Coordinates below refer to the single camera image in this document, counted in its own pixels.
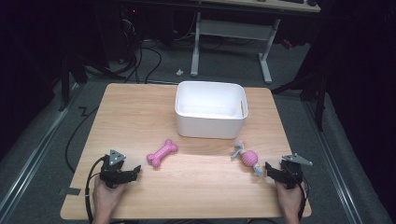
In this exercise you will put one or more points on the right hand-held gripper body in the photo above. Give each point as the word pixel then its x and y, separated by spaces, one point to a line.
pixel 292 172

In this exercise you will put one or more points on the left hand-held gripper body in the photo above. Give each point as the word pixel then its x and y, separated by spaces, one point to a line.
pixel 112 174

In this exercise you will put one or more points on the pink bone toy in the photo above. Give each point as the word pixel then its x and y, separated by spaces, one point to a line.
pixel 162 153

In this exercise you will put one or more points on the white plastic bin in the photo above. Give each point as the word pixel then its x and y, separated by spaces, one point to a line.
pixel 210 107

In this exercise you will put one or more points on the person's left hand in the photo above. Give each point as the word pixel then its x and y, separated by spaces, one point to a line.
pixel 106 199

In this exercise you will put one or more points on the person's right hand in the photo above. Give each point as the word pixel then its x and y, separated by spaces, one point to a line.
pixel 289 200

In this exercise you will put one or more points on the grey tape piece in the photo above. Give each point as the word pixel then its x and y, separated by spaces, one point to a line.
pixel 70 191

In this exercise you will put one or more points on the black metal stand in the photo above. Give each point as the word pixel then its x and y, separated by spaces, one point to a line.
pixel 319 99
pixel 65 81

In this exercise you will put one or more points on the small white floor scrap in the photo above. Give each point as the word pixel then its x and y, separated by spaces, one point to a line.
pixel 179 72

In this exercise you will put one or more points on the small red object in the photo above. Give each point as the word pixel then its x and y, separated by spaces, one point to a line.
pixel 287 44

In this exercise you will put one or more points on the white-framed desk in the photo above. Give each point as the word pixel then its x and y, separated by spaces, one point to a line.
pixel 236 29

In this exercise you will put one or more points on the metal floor rail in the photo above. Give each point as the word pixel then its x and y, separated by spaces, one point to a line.
pixel 334 168
pixel 34 158

